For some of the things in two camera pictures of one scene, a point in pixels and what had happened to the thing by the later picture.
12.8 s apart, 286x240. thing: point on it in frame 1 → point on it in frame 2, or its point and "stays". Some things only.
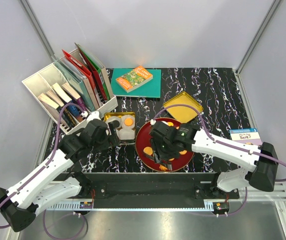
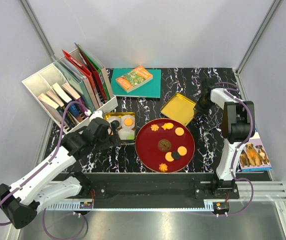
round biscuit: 128,122 stays
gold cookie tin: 126,130 stays
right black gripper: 158,155 → 199,110
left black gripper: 114,138 stays
